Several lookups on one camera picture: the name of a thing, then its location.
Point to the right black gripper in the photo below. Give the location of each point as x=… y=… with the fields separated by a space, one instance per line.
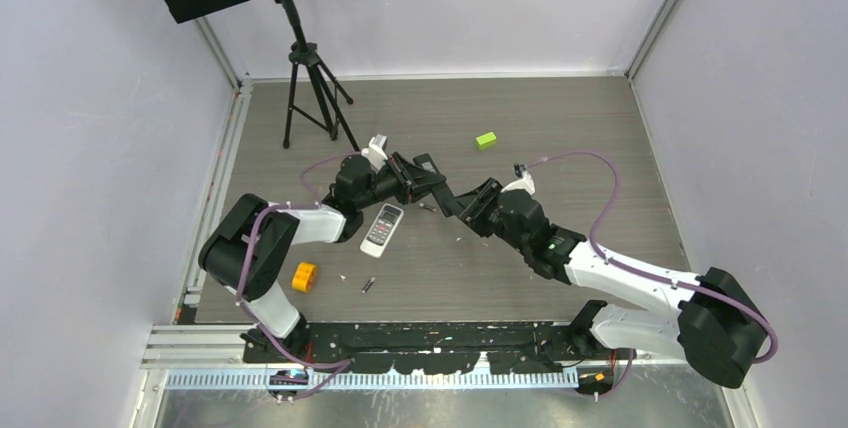
x=472 y=212

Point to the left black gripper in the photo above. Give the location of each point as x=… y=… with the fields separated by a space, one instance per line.
x=405 y=174

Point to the black remote control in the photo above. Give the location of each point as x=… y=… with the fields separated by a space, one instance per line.
x=430 y=181

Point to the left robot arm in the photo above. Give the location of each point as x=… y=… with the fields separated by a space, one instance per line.
x=246 y=251

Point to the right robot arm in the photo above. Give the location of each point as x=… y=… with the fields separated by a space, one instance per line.
x=707 y=320

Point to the white remote control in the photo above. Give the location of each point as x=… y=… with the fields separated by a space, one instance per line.
x=381 y=230

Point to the black battery near remotes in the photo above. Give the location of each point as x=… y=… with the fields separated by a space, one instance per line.
x=428 y=207

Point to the green block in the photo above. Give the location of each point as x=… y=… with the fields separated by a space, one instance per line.
x=486 y=141

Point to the black battery near front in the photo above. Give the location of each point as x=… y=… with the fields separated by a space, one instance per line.
x=368 y=285

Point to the black tripod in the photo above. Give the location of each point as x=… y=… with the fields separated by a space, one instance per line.
x=324 y=83

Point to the yellow toy block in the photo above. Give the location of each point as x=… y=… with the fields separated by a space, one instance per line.
x=304 y=277

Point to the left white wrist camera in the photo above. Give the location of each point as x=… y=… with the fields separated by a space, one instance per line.
x=375 y=151

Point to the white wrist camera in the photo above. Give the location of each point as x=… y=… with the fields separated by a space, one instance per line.
x=375 y=151
x=523 y=182

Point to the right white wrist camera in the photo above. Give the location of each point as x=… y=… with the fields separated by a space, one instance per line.
x=523 y=182

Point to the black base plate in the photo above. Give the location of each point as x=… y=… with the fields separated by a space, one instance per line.
x=431 y=348

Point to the white cable duct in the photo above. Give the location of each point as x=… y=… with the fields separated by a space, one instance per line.
x=302 y=380

